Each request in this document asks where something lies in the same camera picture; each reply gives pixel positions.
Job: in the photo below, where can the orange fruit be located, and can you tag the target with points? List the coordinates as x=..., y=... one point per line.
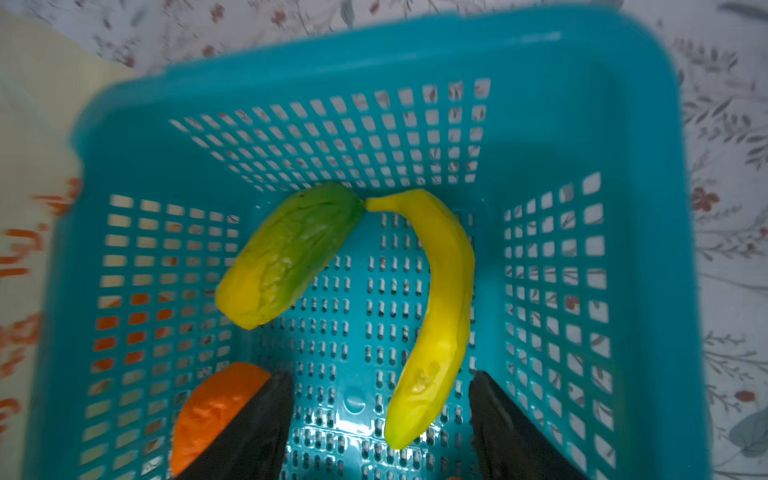
x=209, y=410

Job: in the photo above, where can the green yellow mango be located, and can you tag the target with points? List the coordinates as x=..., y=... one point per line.
x=294, y=244

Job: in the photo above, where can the yellow banana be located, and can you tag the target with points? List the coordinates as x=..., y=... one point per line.
x=439, y=350

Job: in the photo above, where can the cream plastic bag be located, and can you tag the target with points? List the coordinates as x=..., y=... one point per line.
x=47, y=79

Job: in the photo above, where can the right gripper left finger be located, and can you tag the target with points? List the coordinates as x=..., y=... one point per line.
x=252, y=445

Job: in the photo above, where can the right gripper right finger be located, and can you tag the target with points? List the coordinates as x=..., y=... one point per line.
x=507, y=443

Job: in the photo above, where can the teal plastic basket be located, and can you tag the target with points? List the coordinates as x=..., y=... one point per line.
x=554, y=135

